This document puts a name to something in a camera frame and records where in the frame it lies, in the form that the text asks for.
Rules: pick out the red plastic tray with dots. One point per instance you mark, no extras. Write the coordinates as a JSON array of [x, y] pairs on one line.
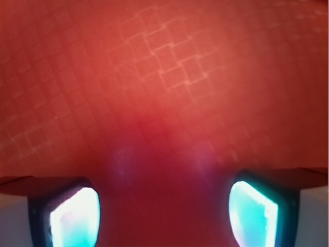
[[159, 103]]

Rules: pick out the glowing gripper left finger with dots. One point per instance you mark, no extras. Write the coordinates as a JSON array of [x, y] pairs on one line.
[[49, 211]]

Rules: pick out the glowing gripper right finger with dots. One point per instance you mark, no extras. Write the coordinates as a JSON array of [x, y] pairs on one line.
[[280, 207]]

